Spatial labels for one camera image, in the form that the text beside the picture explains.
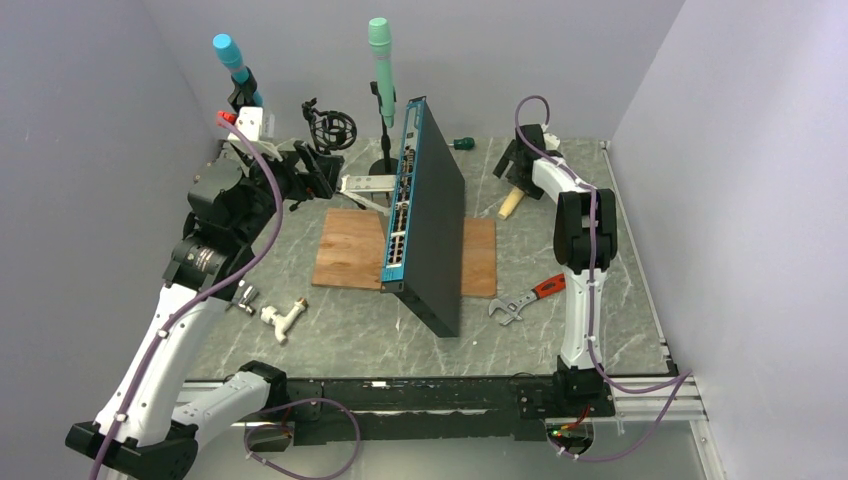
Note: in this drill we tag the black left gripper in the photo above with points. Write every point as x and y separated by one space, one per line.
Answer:
326 168

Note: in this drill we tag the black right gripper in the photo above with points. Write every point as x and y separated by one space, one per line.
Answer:
532 191

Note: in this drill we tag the beige microphone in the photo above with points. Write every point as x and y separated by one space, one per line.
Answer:
510 203

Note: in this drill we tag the black tripod shock-mount stand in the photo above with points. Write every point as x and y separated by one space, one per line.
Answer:
330 131

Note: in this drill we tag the blue microphone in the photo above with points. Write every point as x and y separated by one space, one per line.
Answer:
228 53

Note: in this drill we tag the black round-base mic stand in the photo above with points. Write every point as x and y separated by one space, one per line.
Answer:
245 91

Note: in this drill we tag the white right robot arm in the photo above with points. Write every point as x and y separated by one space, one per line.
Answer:
585 242

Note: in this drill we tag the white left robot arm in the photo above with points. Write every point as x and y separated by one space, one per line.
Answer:
142 432

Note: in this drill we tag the black green-mic stand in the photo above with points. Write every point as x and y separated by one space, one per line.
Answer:
386 165

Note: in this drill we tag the green microphone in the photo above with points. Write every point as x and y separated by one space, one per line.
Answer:
380 42

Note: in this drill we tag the wooden board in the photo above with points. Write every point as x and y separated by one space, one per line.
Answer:
352 242

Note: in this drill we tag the chrome faucet fitting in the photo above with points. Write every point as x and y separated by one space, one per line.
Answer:
244 297

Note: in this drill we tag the white pipe valve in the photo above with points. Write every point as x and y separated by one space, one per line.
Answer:
282 322

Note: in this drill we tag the grey metal bracket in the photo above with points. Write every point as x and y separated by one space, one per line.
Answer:
372 192

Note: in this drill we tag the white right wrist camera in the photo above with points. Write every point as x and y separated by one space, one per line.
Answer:
551 141

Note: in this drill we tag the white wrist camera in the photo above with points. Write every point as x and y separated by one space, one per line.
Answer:
551 141
257 124

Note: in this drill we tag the green-handled screwdriver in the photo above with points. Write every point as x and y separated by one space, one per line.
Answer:
463 144

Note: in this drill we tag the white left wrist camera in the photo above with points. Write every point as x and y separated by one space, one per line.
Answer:
257 124

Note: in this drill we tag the red-handled adjustable wrench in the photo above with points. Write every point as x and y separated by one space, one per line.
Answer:
512 306

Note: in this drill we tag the blue network switch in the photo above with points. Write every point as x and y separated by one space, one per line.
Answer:
422 265

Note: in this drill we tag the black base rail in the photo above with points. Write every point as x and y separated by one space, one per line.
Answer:
518 406

